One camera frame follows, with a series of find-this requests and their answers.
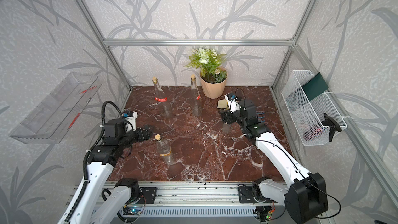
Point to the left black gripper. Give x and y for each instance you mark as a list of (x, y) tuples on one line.
[(147, 135)]

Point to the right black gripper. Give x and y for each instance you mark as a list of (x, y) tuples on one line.
[(227, 116)]

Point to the short glass bottle gold label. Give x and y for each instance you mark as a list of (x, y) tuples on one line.
[(164, 149)]

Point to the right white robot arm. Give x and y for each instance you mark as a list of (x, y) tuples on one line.
[(302, 193)]

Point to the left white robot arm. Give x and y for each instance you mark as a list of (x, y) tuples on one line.
[(99, 162)]

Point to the glass bottle with red label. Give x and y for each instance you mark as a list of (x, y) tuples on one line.
[(162, 100)]

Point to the tall slim glass bottle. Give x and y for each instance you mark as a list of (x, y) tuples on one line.
[(195, 97)]

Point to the black spray bottle trigger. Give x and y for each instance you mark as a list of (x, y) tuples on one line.
[(333, 126)]

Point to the blue hand rake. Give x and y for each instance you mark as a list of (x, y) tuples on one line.
[(261, 116)]

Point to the yellow gardening glove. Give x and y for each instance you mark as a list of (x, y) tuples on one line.
[(222, 104)]

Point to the pink flower pot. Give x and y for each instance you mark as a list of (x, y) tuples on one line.
[(211, 90)]

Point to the green artificial plant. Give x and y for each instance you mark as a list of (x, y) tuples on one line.
[(209, 62)]

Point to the dark green card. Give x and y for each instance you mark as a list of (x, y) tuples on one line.
[(315, 87)]

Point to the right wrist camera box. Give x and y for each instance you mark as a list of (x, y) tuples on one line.
[(232, 101)]

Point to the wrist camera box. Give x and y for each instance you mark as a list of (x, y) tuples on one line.
[(130, 120), (232, 101)]

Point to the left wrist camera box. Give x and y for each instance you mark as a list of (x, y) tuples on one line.
[(130, 120)]

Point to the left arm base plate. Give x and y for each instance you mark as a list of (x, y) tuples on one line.
[(148, 195)]

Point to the white mesh wall basket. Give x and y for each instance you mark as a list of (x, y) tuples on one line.
[(307, 115)]

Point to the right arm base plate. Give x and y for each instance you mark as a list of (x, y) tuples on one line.
[(247, 195)]

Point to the aluminium front rail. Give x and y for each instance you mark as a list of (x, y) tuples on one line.
[(190, 193)]

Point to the clear plastic wall shelf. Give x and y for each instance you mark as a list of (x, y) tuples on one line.
[(49, 122)]

